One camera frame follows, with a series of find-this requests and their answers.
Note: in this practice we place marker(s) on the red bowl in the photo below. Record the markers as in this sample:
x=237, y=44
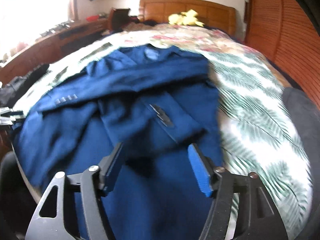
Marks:
x=92, y=18

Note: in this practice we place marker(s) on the wooden slatted wardrobe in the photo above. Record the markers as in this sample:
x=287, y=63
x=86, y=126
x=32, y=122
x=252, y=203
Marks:
x=284, y=34

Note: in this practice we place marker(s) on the blue suit jacket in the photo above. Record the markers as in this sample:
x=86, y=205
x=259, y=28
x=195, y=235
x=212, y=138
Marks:
x=156, y=102

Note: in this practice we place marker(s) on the yellow plush toy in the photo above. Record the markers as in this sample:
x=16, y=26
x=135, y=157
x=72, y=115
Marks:
x=185, y=18

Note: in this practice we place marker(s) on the floral quilt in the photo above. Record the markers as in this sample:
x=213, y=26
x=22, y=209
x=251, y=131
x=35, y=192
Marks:
x=187, y=37

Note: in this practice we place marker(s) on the window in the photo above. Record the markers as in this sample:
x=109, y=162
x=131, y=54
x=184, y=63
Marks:
x=23, y=21

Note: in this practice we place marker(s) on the dark grey trousers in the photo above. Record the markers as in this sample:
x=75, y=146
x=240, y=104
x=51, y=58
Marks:
x=19, y=85

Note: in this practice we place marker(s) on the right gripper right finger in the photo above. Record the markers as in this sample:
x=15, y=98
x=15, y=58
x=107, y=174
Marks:
x=258, y=216

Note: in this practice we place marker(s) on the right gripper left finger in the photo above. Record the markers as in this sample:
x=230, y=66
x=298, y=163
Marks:
x=96, y=182

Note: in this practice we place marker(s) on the palm leaf bed sheet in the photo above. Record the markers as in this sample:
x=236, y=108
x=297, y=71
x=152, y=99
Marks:
x=256, y=131

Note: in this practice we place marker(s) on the grey folded cloth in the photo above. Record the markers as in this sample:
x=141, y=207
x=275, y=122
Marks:
x=305, y=117

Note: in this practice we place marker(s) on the long wooden desk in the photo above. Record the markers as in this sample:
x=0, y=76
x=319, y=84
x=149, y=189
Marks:
x=53, y=47

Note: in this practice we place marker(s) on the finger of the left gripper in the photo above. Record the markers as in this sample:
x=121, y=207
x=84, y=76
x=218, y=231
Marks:
x=8, y=112
x=6, y=121

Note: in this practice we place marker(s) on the wooden chair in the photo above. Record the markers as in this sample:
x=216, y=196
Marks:
x=118, y=18

